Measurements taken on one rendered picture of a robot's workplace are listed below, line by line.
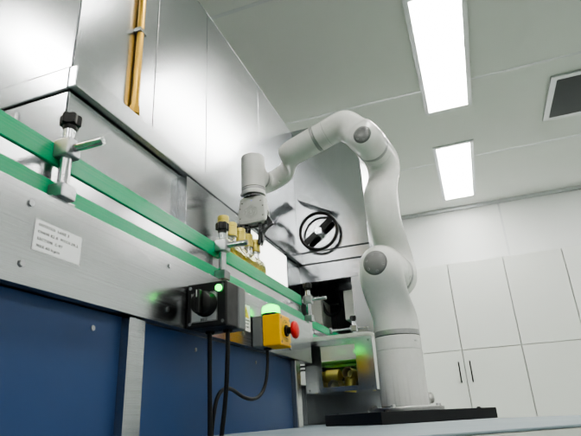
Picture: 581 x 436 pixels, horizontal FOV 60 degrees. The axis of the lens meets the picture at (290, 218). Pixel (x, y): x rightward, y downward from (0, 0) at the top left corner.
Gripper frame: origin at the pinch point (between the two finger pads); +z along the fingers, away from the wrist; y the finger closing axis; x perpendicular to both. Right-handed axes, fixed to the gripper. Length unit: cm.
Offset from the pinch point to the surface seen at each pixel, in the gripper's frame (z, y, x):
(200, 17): -90, -15, -13
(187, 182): -13.3, -12.0, -24.0
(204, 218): -5.5, -12.0, -12.9
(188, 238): 22, 14, -65
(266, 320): 35, 19, -40
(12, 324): 45, 13, -102
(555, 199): -146, 171, 411
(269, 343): 40, 20, -40
